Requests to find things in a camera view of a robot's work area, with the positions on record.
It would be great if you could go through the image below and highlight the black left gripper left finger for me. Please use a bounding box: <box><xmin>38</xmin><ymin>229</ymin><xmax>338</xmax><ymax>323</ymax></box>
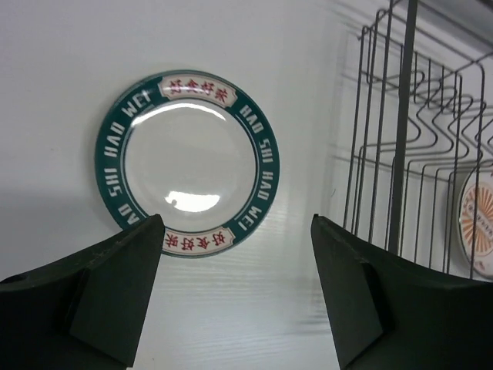
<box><xmin>1</xmin><ymin>214</ymin><xmax>164</xmax><ymax>369</ymax></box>

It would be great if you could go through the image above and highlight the grey wire dish rack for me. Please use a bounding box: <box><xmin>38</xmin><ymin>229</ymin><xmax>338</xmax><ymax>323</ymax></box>
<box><xmin>330</xmin><ymin>1</ymin><xmax>492</xmax><ymax>281</ymax></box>

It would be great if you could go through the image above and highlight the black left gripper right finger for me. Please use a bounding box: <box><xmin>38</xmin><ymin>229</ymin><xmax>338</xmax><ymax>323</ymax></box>
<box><xmin>311</xmin><ymin>215</ymin><xmax>492</xmax><ymax>369</ymax></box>

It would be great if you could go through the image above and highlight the green rimmed white plate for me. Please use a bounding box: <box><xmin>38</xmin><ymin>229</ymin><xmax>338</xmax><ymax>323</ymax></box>
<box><xmin>94</xmin><ymin>69</ymin><xmax>280</xmax><ymax>258</ymax></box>

